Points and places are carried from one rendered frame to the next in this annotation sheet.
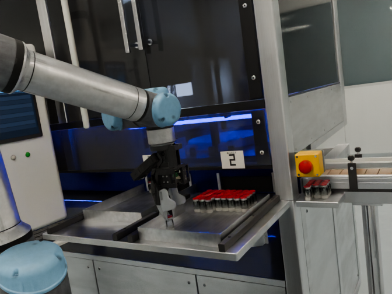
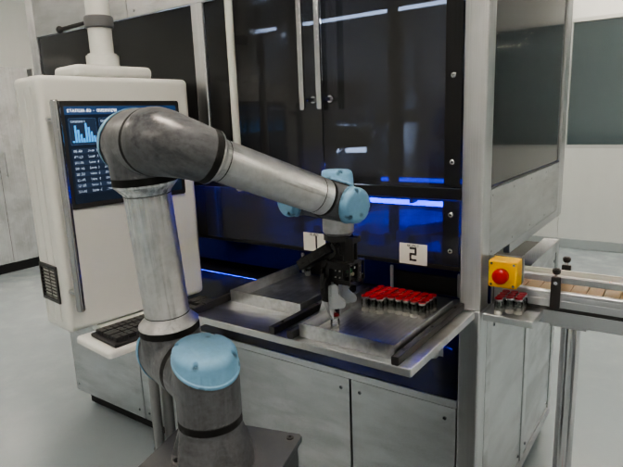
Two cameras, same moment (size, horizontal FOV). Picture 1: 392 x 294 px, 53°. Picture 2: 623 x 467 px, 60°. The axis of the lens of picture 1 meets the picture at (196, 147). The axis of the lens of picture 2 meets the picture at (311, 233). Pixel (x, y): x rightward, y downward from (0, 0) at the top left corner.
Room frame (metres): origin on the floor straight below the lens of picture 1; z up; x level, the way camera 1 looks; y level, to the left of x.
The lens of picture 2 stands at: (-0.21, 0.07, 1.40)
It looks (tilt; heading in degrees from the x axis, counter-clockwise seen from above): 12 degrees down; 4
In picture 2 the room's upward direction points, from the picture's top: 2 degrees counter-clockwise
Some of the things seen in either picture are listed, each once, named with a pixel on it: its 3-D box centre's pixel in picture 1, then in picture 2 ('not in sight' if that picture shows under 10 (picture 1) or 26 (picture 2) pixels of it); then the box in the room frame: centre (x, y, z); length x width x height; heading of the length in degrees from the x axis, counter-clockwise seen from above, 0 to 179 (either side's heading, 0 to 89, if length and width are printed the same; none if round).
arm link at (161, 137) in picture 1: (161, 136); (338, 225); (1.07, 0.09, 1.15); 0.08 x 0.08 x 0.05
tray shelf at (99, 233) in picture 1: (171, 216); (333, 310); (1.25, 0.11, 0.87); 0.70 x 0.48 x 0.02; 58
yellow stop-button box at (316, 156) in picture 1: (310, 163); (505, 271); (1.19, -0.34, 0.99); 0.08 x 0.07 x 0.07; 148
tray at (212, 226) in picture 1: (208, 214); (379, 317); (1.12, -0.01, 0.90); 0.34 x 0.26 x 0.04; 148
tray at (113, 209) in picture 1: (143, 200); (298, 286); (1.40, 0.22, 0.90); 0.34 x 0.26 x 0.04; 148
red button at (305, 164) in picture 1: (305, 166); (501, 275); (1.15, -0.32, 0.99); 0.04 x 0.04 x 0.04; 58
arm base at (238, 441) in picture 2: not in sight; (211, 437); (0.68, 0.33, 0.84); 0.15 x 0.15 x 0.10
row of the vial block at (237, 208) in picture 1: (221, 203); (394, 305); (1.20, -0.05, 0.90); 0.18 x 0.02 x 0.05; 58
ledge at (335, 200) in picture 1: (321, 198); (514, 312); (1.22, -0.38, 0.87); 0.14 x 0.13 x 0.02; 148
